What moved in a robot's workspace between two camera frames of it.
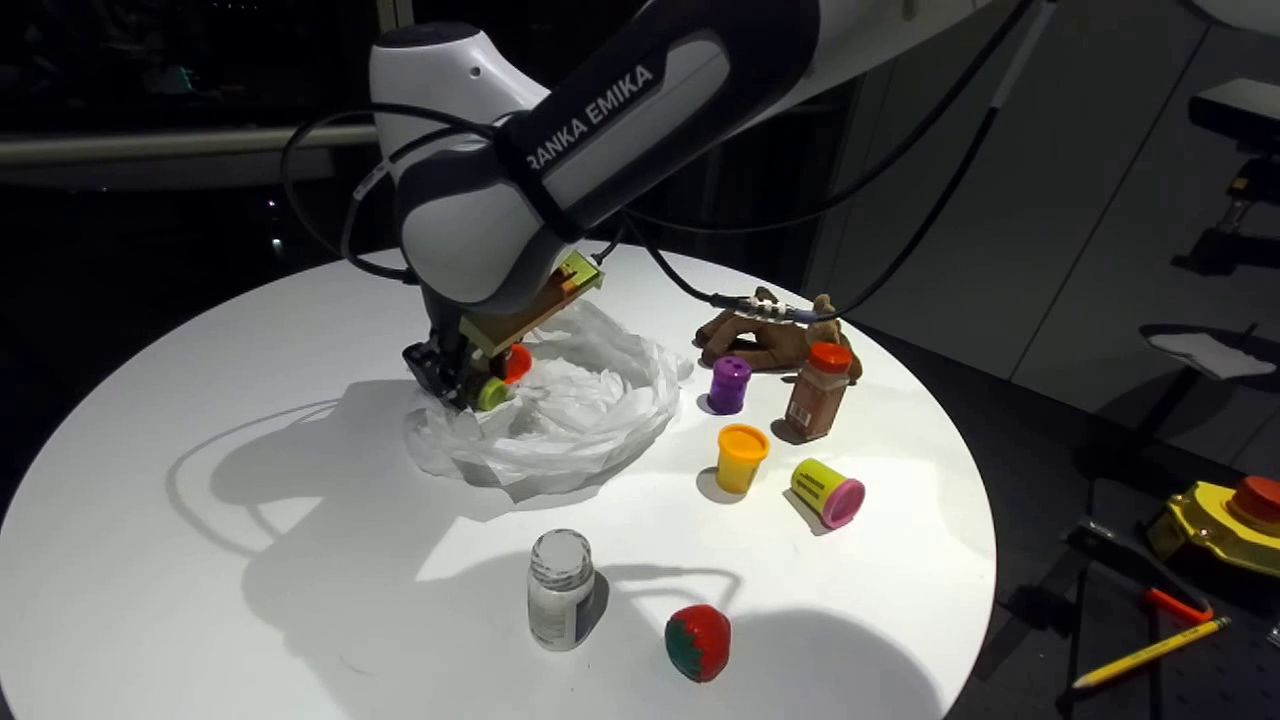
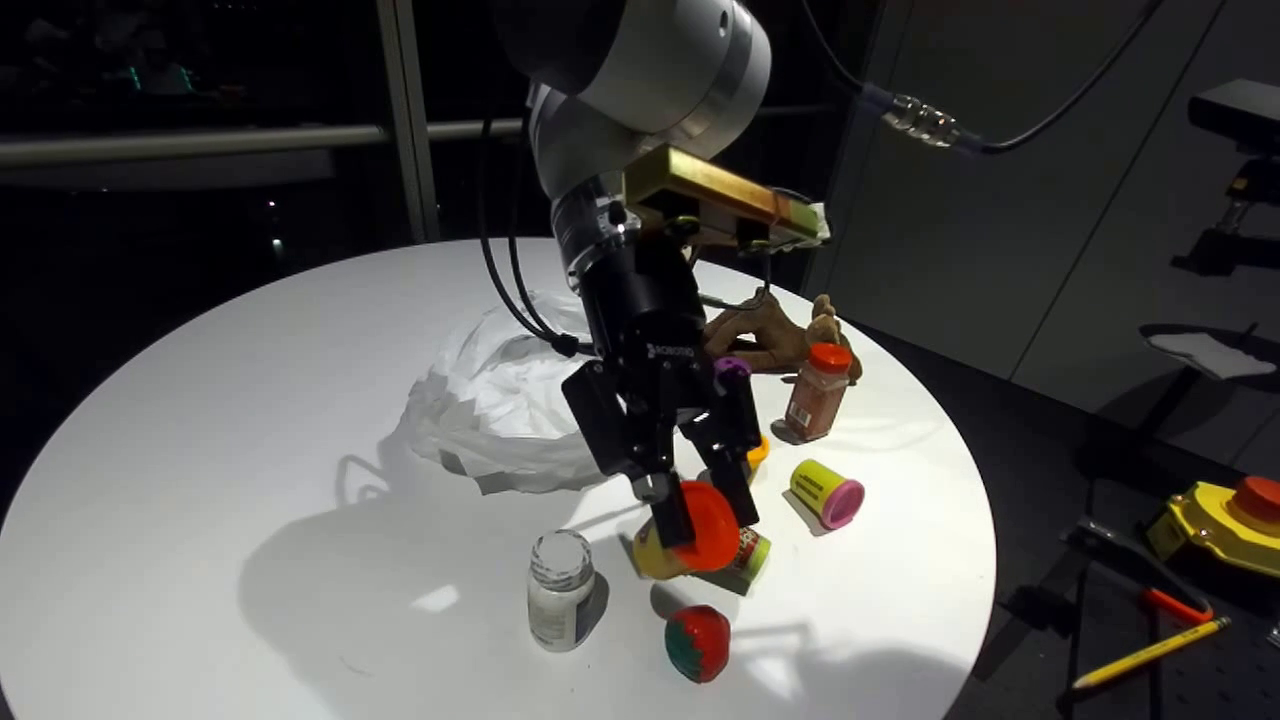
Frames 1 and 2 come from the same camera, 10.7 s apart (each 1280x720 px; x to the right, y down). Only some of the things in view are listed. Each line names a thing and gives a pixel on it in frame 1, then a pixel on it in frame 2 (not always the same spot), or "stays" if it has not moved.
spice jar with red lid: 828,368 stays
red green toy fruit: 697,643 stays
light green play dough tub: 824,498 stays
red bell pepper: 518,362 -> 712,526
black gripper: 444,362 -> 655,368
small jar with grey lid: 562,566 stays
